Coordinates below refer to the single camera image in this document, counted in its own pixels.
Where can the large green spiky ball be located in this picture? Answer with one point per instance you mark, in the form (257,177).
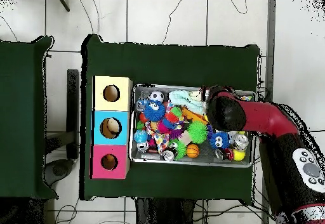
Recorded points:
(197,131)

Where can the colourful polka dot cloth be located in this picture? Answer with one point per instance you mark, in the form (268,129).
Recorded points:
(158,137)
(246,97)

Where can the beige wedge block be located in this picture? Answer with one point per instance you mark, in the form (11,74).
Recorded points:
(186,137)

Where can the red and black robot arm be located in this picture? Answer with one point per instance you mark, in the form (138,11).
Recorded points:
(266,117)

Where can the wooden box with three holes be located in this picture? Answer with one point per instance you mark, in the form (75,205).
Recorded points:
(99,102)

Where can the mint green cloth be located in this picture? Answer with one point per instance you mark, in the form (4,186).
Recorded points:
(184,98)

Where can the black and white soccer ball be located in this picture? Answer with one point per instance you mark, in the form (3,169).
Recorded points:
(156,96)

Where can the small blue spiky ball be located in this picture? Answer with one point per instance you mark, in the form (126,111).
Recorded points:
(218,140)

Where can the blue spiky ball with eyes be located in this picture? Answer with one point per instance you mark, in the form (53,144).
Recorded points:
(155,110)

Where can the orange basketball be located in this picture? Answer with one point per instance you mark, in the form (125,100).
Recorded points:
(193,150)

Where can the silver metal can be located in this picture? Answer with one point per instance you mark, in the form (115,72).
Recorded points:
(240,141)

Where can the yellow ball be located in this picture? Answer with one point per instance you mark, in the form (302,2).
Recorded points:
(239,155)

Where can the blue globe ball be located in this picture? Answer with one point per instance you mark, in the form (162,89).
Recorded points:
(140,136)

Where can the black upright panel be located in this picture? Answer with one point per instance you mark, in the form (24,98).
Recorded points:
(73,107)

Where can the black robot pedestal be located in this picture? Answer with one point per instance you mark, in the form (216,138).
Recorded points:
(162,213)

